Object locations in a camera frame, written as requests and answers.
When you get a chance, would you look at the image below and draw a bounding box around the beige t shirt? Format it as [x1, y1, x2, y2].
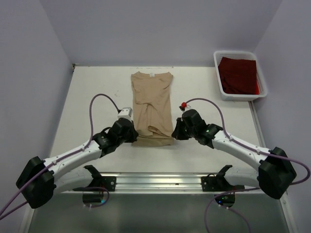
[131, 72, 174, 147]

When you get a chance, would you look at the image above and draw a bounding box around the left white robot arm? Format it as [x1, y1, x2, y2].
[16, 118, 138, 209]

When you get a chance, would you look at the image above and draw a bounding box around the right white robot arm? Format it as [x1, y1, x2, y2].
[172, 109, 296, 200]

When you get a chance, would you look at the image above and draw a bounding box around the red t shirt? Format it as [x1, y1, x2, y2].
[218, 57, 259, 95]

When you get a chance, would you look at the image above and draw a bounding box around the white plastic basket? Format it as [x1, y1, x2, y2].
[213, 50, 268, 101]

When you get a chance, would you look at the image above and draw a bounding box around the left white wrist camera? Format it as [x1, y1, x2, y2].
[117, 107, 133, 121]

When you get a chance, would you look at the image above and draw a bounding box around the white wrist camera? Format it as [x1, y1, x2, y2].
[179, 102, 191, 112]
[117, 107, 133, 121]

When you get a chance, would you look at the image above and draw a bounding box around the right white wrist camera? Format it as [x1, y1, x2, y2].
[179, 102, 191, 112]

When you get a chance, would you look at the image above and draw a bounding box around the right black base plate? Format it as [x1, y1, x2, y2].
[201, 176, 245, 192]

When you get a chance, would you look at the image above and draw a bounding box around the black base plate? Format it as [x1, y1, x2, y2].
[201, 176, 245, 192]
[73, 176, 117, 192]

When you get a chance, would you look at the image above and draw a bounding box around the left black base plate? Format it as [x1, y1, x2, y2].
[73, 176, 117, 192]

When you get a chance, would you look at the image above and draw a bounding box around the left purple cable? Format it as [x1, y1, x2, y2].
[0, 94, 121, 220]

